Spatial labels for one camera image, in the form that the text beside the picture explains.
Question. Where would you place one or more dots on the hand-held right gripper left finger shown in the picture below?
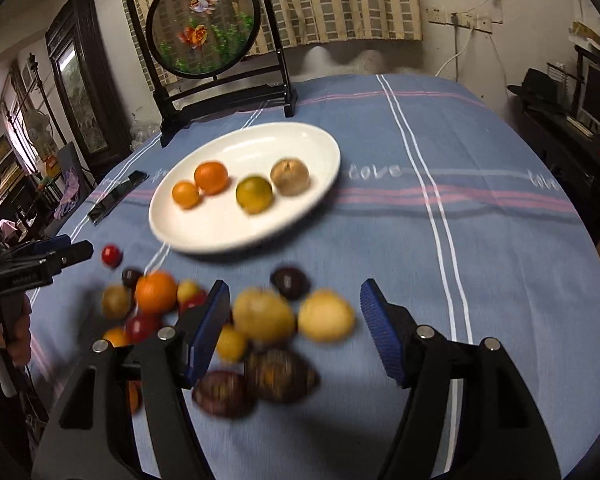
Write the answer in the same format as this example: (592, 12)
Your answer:
(207, 332)

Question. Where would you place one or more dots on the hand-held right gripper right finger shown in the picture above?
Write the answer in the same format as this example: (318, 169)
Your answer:
(380, 332)

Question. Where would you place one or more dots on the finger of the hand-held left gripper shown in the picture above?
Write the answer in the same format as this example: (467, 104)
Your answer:
(40, 270)
(50, 245)

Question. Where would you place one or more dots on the yellow round fruit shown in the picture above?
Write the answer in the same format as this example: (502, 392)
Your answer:
(231, 342)

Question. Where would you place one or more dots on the red round fruit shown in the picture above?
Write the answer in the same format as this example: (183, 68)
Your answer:
(142, 326)
(194, 304)

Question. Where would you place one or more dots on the pale yellow potato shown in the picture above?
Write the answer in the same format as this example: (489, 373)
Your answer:
(263, 315)

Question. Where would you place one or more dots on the red cherry tomato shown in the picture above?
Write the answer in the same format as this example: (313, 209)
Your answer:
(111, 256)

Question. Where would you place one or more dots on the dark mangosteen with calyx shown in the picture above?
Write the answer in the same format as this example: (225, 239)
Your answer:
(223, 394)

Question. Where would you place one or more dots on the large orange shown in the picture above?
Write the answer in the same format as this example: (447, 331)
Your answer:
(155, 291)

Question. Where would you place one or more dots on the dark brown wrinkled fruit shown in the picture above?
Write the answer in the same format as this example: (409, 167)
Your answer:
(280, 375)

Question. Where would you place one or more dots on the small orange fruit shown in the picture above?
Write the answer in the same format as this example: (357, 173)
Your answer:
(115, 337)
(134, 397)

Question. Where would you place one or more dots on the dark purple round fruit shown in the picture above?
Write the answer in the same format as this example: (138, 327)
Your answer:
(290, 282)

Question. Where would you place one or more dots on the white oval plate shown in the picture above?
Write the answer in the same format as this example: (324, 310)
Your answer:
(240, 230)

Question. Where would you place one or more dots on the person's left hand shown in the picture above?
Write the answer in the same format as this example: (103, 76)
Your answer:
(17, 332)

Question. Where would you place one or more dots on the small yellow fruit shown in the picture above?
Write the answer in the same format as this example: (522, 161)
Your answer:
(187, 290)

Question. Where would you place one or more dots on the purple cloth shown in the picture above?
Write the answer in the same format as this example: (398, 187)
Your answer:
(69, 190)

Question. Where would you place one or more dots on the black smartphone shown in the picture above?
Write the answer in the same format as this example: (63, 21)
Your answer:
(115, 199)

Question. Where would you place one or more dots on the brown-yellow round fruit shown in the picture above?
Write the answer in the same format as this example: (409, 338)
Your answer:
(116, 301)

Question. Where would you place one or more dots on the dark red small fruit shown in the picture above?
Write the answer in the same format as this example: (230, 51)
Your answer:
(131, 276)

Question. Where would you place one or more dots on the white standing fan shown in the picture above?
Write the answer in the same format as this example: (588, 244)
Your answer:
(36, 122)

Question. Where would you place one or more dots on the small orange kumquat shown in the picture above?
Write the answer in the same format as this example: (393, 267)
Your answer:
(186, 195)

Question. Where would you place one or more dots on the clear plastic bag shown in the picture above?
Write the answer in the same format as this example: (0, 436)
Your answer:
(142, 132)

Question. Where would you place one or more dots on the green-yellow tangerine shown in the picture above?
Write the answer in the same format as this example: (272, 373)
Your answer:
(254, 194)

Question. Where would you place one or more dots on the dark framed painting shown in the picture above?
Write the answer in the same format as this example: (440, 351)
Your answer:
(80, 95)

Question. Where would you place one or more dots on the orange tangerine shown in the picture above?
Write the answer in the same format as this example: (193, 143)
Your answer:
(211, 176)

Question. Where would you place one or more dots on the light brown round fruit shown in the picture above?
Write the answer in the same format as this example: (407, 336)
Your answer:
(290, 176)

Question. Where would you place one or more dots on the goldfish round table screen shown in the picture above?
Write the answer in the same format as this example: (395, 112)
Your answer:
(202, 60)

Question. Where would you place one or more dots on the dark computer desk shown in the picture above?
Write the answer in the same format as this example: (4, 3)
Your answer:
(560, 150)

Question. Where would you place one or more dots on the black hat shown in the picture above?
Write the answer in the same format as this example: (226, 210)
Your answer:
(537, 85)

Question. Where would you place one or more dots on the beige checked curtain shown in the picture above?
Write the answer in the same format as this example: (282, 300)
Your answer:
(350, 5)

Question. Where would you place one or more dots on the white wall outlet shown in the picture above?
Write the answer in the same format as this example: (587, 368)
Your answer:
(436, 15)

